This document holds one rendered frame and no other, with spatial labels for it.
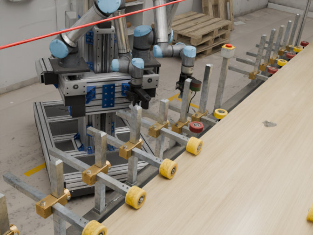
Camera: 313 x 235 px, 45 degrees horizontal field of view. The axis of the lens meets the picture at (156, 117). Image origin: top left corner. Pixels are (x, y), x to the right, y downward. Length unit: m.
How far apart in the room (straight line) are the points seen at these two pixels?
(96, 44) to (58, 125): 1.10
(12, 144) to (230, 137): 2.15
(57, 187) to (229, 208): 0.72
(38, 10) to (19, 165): 1.91
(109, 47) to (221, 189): 1.33
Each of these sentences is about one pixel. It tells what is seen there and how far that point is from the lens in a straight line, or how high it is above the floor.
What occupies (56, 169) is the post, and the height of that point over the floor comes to 1.11.
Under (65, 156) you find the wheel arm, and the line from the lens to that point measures 1.76.
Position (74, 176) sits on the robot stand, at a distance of 2.81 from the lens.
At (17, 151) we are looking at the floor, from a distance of 3.53.
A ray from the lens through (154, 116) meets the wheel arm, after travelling 2.31.
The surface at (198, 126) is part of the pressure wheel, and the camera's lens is 2.18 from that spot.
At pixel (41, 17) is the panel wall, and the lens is 4.58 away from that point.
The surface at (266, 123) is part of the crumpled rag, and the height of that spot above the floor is 0.91.
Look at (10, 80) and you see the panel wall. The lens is 4.56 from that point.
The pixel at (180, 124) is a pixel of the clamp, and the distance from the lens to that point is 2.23.
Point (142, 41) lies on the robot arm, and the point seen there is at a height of 1.19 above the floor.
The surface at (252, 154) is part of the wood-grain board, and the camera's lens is 2.03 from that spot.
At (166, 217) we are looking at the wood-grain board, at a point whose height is 0.90.
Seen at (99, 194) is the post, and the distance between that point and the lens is 1.76.
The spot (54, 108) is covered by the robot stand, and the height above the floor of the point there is 0.21.
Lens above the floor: 1.99
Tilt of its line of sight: 29 degrees down
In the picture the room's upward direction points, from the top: 6 degrees clockwise
